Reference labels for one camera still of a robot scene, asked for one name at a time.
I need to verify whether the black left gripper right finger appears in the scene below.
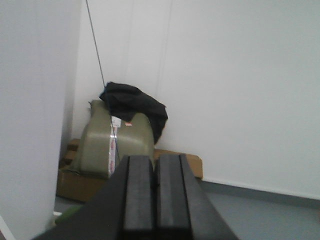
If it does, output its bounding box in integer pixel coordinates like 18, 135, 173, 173
152, 153, 240, 240

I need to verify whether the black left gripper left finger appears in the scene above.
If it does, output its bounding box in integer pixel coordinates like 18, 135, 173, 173
31, 154, 154, 240

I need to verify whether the flat cardboard sheet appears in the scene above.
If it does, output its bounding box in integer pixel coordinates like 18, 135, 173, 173
153, 149, 204, 179

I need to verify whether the olive green sack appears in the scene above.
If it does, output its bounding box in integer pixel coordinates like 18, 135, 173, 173
77, 100, 154, 179

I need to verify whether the cardboard box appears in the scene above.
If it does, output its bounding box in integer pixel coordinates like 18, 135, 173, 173
56, 138, 107, 203

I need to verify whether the black cloth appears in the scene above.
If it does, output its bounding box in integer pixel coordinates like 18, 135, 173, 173
99, 82, 168, 144

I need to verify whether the thin dark cable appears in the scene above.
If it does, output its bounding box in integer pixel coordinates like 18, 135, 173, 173
84, 0, 120, 163

